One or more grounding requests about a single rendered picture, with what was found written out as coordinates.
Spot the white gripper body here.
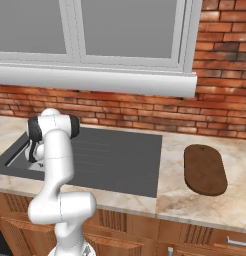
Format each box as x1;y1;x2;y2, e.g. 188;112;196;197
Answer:
34;145;47;168

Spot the dark grey sink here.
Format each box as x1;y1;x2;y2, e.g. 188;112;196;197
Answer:
0;126;164;199

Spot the brown wooden cutting board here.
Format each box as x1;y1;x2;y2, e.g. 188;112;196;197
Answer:
183;143;229;197

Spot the wooden cupboard door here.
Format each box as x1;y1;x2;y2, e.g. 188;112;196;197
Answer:
82;207;160;256
0;191;60;256

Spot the white window sill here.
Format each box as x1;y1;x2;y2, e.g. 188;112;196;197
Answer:
0;64;199;99

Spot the black appliance front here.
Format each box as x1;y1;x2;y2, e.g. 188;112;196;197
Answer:
0;220;13;256

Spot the grey framed window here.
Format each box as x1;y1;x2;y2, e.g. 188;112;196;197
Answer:
0;0;203;74

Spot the wooden drawer front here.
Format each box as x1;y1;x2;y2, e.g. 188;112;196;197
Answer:
157;219;246;256

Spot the silver drawer handle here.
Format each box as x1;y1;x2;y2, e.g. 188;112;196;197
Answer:
226;235;246;249

